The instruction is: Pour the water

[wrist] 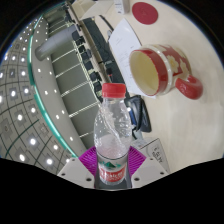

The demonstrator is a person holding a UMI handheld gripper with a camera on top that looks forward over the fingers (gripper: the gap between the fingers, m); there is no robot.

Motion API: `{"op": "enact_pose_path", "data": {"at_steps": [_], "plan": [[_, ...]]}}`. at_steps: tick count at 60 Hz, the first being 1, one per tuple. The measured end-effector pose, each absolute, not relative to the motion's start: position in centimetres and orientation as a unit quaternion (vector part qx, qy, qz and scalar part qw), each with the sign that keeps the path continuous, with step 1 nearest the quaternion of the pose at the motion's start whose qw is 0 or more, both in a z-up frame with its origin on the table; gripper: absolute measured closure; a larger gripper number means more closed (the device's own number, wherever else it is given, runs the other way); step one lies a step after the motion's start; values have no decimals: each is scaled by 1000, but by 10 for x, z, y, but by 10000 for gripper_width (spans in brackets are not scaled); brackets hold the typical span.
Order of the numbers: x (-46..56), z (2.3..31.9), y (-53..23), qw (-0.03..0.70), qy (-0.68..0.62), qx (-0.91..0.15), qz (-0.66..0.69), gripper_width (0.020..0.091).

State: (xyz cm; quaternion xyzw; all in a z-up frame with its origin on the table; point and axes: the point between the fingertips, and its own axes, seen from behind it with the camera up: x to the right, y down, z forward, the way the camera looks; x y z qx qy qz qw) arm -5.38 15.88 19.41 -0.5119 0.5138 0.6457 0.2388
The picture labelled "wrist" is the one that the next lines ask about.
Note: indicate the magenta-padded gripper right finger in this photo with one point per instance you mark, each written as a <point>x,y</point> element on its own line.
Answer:
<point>150,169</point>

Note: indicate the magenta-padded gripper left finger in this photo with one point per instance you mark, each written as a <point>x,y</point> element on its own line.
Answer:
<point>73,171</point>

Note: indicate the clear red-capped water bottle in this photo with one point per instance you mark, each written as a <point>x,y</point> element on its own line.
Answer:
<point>111,146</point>

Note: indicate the black desk phone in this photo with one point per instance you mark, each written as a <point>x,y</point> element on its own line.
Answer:
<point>141,116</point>

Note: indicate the ceiling lights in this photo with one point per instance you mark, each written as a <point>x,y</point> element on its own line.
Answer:
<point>20,117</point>

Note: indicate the red and cream mug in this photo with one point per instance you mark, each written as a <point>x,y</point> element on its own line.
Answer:
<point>166,68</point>

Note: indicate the black office chairs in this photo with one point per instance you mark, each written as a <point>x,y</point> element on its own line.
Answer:
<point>88,66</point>

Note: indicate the white paper sheet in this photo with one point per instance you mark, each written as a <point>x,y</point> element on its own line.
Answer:
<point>121,43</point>

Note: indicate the long conference desk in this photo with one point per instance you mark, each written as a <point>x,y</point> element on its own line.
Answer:
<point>100,43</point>

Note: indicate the flat round red coaster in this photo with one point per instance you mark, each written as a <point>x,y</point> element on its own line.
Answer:
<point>145,12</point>

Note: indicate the small white oblong box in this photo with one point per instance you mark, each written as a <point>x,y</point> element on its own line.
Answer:
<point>120,6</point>

